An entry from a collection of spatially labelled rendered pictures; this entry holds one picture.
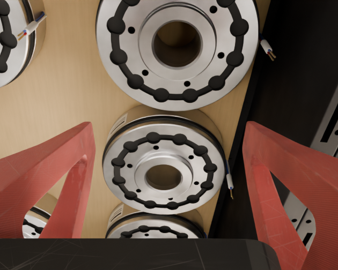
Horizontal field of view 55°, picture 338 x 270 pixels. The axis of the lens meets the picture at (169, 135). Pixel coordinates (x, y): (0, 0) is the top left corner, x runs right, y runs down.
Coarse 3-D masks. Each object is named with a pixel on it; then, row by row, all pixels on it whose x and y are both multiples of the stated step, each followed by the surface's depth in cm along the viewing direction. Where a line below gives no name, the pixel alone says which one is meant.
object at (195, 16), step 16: (160, 16) 19; (176, 16) 19; (192, 16) 19; (208, 16) 19; (144, 32) 19; (208, 32) 19; (144, 48) 20; (208, 48) 20; (160, 64) 21; (176, 64) 21; (192, 64) 21; (208, 64) 20; (176, 80) 21
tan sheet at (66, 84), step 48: (48, 0) 22; (96, 0) 22; (48, 48) 24; (96, 48) 24; (0, 96) 26; (48, 96) 26; (96, 96) 26; (240, 96) 26; (0, 144) 29; (96, 144) 29; (48, 192) 33; (96, 192) 33
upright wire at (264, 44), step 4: (260, 36) 21; (260, 40) 21; (264, 40) 20; (264, 44) 20; (268, 44) 20; (264, 48) 20; (268, 48) 19; (268, 52) 19; (272, 52) 19; (272, 60) 18
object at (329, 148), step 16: (336, 80) 14; (336, 96) 15; (320, 112) 15; (336, 112) 15; (320, 128) 16; (336, 128) 16; (304, 144) 17; (320, 144) 16; (336, 144) 16; (288, 192) 18; (288, 208) 19; (304, 208) 19
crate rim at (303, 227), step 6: (336, 150) 17; (336, 156) 17; (306, 210) 19; (306, 216) 19; (312, 216) 19; (300, 222) 20; (306, 222) 20; (312, 222) 20; (300, 228) 20; (306, 228) 20; (312, 228) 20; (300, 234) 20; (306, 234) 21; (312, 234) 20; (306, 240) 21; (312, 240) 21; (306, 246) 21
